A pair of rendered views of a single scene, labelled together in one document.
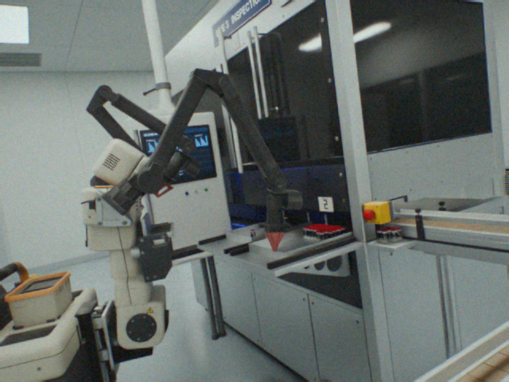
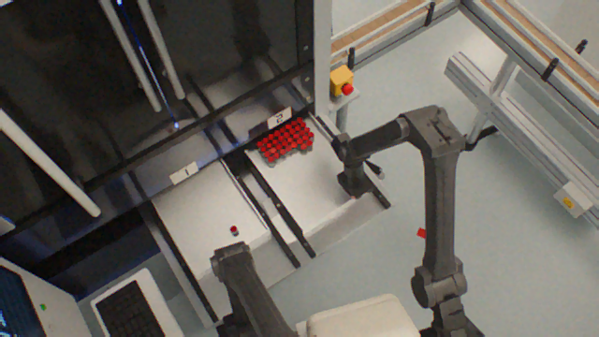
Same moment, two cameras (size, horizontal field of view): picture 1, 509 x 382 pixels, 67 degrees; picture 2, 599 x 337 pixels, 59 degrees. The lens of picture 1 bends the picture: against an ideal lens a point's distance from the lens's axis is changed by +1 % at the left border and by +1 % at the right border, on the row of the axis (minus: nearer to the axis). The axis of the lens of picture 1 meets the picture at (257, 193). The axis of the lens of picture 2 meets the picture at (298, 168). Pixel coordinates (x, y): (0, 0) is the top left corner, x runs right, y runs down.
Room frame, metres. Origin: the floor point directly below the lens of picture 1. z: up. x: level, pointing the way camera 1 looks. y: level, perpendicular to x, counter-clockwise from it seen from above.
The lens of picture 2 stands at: (1.51, 0.61, 2.43)
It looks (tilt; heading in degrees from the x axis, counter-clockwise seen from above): 64 degrees down; 270
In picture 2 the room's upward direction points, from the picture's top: 4 degrees counter-clockwise
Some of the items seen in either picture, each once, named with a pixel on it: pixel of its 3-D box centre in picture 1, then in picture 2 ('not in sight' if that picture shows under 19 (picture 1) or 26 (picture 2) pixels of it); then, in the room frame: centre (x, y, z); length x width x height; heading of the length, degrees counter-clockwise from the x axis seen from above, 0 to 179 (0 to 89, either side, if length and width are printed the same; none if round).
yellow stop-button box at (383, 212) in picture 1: (378, 212); (339, 79); (1.36, -0.42, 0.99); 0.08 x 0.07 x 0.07; 120
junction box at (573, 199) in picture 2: not in sight; (573, 199); (0.45, -0.13, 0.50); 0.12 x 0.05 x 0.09; 120
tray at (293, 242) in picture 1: (301, 241); (306, 170); (1.49, -0.14, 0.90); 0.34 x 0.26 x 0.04; 121
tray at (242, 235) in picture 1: (268, 230); (206, 211); (1.81, -0.03, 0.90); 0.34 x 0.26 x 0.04; 120
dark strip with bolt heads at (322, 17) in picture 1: (332, 107); (304, 18); (1.47, -0.33, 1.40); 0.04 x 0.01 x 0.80; 30
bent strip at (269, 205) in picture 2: not in sight; (279, 220); (1.58, 0.03, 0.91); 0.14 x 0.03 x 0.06; 120
